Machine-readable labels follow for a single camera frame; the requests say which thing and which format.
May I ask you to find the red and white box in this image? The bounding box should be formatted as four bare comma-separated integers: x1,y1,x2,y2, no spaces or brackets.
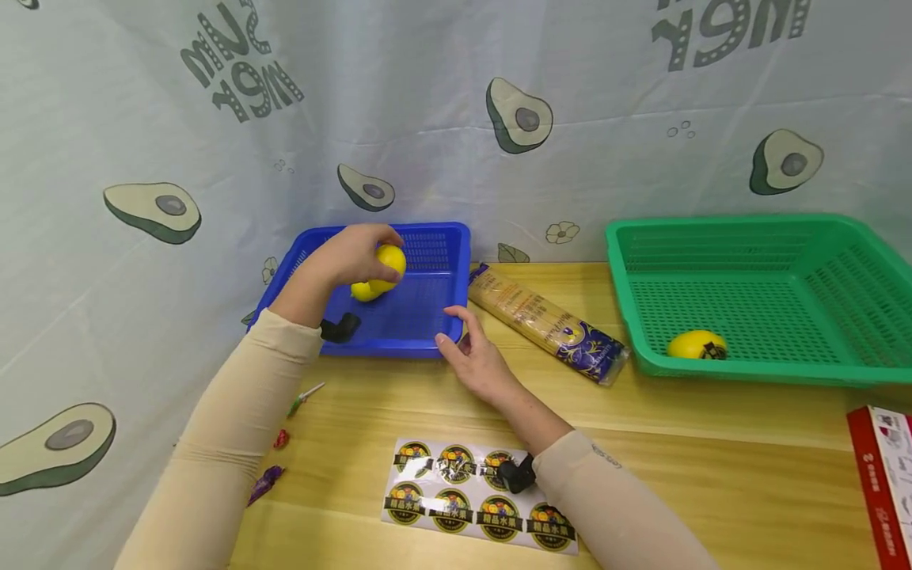
846,405,912,570

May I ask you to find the noodle packet with purple end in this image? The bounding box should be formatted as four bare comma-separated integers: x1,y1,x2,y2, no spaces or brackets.
466,264,632,387

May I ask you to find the person's left forearm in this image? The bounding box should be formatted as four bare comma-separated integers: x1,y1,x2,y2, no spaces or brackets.
114,265,336,570

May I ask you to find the yellow lemon with dark sticker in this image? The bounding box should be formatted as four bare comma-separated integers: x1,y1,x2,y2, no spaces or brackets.
667,330,729,361

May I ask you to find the blue plastic basket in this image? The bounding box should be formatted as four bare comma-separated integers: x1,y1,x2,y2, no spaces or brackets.
247,222,473,359

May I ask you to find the person's right forearm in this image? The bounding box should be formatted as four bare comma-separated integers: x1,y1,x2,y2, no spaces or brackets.
495,385,722,570

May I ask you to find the green plastic basket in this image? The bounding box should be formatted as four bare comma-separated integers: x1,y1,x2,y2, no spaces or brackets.
605,214,912,389

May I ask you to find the sheet of round stickers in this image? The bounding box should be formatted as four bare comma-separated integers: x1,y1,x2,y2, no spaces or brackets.
380,438,580,556

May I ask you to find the purple wrapped candy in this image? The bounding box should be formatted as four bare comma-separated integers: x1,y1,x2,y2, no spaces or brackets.
247,465,286,508

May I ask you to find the person's left hand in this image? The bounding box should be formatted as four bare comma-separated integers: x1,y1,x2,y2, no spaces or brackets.
299,224,405,298

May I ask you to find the black wrist band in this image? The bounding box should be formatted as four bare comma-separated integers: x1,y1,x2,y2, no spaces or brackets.
496,453,538,495
320,312,362,344

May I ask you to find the green wrapped lollipop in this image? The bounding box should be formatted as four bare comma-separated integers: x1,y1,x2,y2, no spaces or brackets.
286,382,327,419

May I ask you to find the person's right hand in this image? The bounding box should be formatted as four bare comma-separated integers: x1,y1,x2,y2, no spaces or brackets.
435,306,530,412

